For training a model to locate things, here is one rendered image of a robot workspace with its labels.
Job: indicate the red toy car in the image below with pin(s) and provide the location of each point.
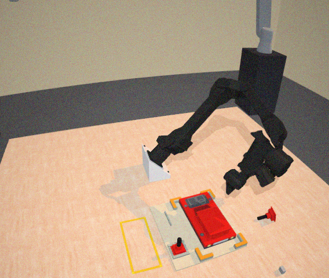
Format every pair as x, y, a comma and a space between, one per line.
201, 201

